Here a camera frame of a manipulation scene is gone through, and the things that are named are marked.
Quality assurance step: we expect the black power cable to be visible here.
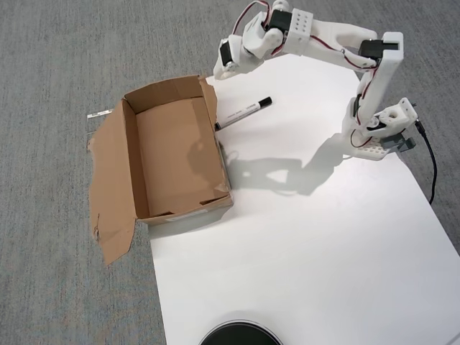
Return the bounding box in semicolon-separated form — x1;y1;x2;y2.
415;121;438;206

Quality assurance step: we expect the black round disc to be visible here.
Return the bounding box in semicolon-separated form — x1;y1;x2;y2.
198;310;285;345

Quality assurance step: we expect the white marker pen black cap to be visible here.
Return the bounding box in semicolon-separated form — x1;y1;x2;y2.
214;96;273;131

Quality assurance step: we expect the grey table clamp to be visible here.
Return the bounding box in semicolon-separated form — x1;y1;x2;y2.
380;133;417;154

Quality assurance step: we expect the open brown cardboard box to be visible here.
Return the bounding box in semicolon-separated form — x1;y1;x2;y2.
86;74;235;266

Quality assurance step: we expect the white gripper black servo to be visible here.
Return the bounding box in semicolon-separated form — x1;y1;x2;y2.
213;34;267;81

